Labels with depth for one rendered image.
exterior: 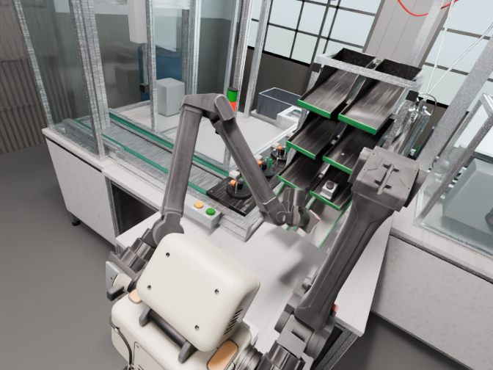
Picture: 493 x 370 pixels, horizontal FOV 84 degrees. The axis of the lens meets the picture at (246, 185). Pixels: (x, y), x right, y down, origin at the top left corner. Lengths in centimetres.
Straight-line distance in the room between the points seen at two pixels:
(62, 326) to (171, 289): 163
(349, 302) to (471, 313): 96
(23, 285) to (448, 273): 260
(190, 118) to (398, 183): 54
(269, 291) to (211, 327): 65
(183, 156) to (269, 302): 67
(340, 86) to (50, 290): 212
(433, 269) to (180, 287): 157
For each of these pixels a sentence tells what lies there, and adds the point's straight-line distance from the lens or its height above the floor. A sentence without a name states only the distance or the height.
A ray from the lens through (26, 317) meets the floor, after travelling 227.
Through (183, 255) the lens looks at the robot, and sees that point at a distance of 56.
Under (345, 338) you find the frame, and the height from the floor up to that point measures 75.
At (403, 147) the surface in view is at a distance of 183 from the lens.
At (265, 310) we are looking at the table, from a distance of 113.
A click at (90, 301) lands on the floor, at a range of 220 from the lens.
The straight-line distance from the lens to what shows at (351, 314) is 124.
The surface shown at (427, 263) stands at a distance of 189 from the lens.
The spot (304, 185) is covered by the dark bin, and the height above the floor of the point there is 121.
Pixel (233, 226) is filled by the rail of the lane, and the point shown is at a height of 92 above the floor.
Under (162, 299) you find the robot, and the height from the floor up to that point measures 132.
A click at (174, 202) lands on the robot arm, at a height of 132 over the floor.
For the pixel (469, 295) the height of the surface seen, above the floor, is 67.
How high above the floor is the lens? 182
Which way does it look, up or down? 36 degrees down
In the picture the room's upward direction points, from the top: 11 degrees clockwise
